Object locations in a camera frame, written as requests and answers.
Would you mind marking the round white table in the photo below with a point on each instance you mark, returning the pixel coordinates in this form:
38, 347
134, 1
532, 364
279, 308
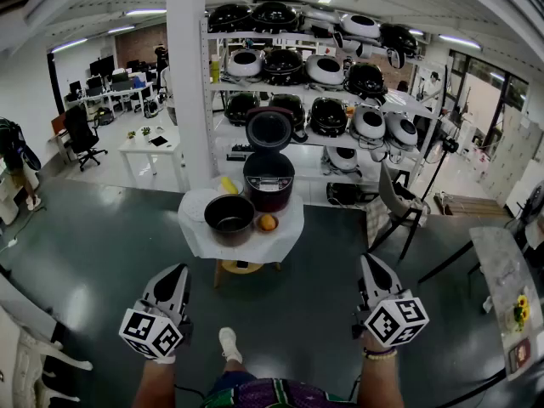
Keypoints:
276, 242

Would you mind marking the dark red rice cooker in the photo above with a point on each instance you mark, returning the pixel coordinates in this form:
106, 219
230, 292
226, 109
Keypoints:
268, 177

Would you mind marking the person's right forearm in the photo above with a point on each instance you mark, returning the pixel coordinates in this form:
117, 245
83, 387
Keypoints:
380, 383

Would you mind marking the yellow corn cob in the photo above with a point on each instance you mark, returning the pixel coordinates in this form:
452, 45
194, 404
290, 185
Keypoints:
229, 184

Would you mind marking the pile of small black parts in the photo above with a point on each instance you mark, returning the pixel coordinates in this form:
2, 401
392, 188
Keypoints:
242, 148

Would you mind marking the rows of domed appliances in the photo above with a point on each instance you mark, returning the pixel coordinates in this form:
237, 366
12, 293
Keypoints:
327, 115

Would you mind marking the white metal shelf rack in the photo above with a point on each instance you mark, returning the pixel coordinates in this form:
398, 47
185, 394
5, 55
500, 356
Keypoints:
323, 140

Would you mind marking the person's white shoe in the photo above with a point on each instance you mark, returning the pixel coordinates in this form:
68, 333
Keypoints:
229, 344

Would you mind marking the orange fruit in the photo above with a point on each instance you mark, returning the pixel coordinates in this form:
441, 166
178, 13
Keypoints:
268, 222

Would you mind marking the wooden pallet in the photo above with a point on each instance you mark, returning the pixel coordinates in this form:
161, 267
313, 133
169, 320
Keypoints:
472, 205

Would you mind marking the person's purple green jersey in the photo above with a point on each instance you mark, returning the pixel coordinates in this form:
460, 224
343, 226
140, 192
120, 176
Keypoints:
272, 395

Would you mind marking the grey chair with black legs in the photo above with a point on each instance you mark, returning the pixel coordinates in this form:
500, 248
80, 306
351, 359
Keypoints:
393, 194

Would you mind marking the orange in small bowl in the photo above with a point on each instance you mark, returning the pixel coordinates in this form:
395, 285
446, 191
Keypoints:
258, 223

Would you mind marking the black office chair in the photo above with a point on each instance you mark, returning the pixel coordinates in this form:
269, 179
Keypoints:
78, 130

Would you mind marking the small white table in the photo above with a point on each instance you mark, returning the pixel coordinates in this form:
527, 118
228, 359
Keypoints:
140, 148

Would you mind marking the white power strip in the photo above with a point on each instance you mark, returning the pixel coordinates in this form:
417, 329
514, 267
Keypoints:
12, 241

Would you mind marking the black box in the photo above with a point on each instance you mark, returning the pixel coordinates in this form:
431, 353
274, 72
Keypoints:
344, 194

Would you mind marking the row of white office desks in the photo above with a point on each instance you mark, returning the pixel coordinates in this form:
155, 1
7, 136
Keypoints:
110, 96

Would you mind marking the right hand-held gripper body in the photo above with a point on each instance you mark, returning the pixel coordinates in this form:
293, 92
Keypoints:
395, 321

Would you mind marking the orange desk panel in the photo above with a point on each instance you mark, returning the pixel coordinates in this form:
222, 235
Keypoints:
58, 122

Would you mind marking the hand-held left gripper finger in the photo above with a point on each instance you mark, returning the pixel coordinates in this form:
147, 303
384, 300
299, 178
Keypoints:
183, 291
154, 289

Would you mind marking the dark red booklet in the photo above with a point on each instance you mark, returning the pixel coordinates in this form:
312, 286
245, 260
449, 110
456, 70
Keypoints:
519, 353

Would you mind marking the round wooden stool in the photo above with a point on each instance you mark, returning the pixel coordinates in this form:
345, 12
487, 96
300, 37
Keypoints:
238, 267

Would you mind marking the person's left forearm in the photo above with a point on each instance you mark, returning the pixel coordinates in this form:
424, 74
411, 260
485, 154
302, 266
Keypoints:
155, 385

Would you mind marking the black tablet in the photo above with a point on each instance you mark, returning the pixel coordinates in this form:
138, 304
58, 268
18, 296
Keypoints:
159, 141

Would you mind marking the black pot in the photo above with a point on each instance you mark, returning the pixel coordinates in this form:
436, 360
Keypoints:
229, 215

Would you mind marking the white square pillar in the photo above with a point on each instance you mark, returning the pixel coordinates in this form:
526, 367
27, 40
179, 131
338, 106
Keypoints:
189, 79

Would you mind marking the grey locker cabinet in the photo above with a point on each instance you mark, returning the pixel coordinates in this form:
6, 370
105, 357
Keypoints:
514, 155

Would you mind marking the row of black monitors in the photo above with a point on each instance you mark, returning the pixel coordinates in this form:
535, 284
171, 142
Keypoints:
102, 66

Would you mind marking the black tripod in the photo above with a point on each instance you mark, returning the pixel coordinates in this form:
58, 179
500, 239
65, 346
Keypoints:
449, 145

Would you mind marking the yellow-green bottle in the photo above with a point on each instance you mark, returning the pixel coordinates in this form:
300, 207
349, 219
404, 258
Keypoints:
216, 71

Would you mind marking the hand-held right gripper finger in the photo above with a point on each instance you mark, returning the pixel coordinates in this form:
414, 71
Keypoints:
365, 285
394, 285

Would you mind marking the ceiling tube light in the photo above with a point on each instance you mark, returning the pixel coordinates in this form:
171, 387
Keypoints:
121, 29
459, 41
146, 12
68, 45

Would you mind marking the purple wrist band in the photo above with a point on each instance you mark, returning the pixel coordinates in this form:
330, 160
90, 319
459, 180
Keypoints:
378, 350

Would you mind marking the marble table with black legs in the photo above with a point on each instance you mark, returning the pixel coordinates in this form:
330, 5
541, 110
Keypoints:
501, 266

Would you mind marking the white wrist wrap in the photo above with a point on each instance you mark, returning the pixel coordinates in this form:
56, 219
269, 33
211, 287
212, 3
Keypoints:
165, 358

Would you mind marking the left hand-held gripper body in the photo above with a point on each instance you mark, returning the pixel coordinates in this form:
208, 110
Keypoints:
146, 332

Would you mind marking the black standing fan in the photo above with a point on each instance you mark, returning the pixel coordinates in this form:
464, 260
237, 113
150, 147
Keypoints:
534, 204

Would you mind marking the white low cabinet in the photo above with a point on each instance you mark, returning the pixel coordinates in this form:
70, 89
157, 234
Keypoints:
6, 202

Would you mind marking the beige checked cloth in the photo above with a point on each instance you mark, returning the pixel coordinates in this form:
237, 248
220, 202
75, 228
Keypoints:
376, 219

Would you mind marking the yellow sunflowers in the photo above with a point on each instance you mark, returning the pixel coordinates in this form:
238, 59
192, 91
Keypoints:
522, 308

